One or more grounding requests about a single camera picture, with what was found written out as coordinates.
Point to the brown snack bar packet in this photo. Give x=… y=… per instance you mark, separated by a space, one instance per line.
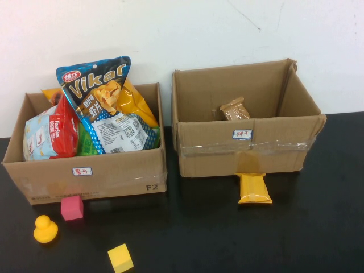
x=236 y=112

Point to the blue Vikar prawn chip bag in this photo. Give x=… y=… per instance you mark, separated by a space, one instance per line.
x=99 y=96

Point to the yellow snack bar packet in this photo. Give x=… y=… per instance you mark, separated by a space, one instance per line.
x=253 y=189

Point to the green snack bag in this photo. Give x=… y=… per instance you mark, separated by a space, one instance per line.
x=86 y=145

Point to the orange snack bag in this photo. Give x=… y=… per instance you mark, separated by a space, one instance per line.
x=52 y=95

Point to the large yellow chip bag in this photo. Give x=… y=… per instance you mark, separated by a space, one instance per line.
x=133 y=105

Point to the cardboard box with clear tape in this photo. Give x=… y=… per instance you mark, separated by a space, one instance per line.
x=216 y=85

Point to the cardboard box printed F2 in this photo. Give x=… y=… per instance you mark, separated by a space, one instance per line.
x=113 y=173

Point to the red and blue prawn cracker bag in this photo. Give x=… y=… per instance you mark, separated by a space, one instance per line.
x=57 y=136

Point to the pink foam cube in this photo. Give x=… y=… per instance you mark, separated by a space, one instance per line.
x=71 y=209

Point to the yellow foam cube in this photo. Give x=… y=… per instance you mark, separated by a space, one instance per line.
x=120 y=258

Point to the yellow rubber duck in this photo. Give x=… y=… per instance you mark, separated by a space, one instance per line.
x=45 y=231

